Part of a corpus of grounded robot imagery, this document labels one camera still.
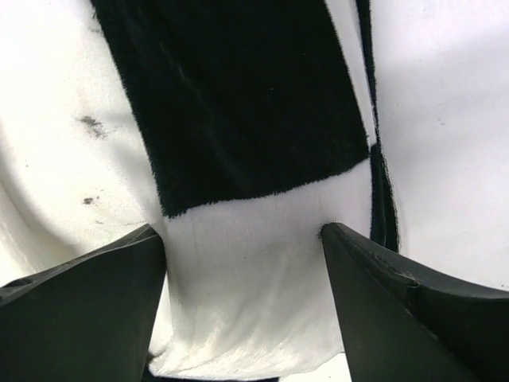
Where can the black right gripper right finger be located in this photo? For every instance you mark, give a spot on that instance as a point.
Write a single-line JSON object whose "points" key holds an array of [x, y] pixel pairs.
{"points": [[403, 321]]}

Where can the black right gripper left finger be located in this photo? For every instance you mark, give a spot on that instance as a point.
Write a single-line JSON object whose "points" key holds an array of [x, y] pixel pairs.
{"points": [[90, 319]]}

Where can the black white checkered pillowcase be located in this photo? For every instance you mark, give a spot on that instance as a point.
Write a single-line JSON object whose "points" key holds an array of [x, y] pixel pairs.
{"points": [[235, 129]]}

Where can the white pillow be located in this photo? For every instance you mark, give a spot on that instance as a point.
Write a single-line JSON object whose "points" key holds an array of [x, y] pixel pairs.
{"points": [[442, 89]]}

